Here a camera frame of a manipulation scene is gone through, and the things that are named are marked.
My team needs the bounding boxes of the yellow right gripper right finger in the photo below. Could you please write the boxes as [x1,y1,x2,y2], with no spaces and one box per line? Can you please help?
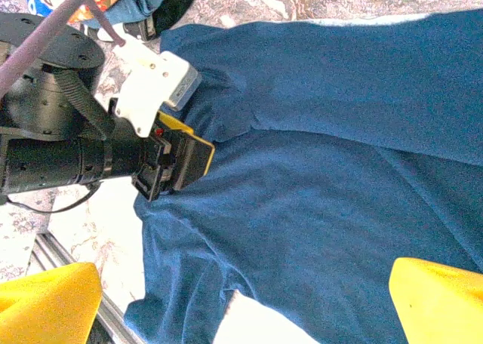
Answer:
[390,257,483,344]

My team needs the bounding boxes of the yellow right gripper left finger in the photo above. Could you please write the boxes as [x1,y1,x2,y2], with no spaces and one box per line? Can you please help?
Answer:
[0,263,102,344]

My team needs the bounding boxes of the navy blue t-shirt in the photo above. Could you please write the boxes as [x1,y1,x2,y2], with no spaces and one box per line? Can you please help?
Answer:
[124,8,483,344]

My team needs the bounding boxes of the pile of colourful clothes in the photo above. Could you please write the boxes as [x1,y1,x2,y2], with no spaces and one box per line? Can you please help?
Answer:
[81,0,199,43]

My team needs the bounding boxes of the thin black left gripper wire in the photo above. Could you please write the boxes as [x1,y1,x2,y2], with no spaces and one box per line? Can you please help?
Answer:
[0,181,103,215]

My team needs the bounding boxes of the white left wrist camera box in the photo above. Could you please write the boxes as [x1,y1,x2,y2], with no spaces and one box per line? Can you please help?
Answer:
[109,38,203,138]

